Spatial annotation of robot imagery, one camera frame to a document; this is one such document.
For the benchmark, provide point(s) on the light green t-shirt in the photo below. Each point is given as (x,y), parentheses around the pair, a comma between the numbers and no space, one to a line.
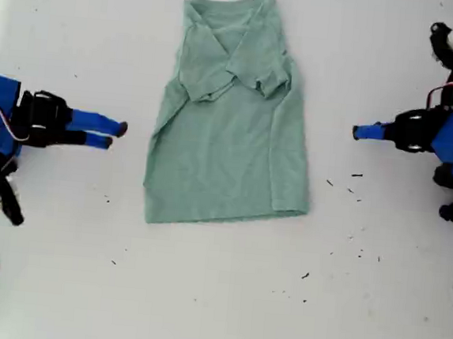
(228,154)

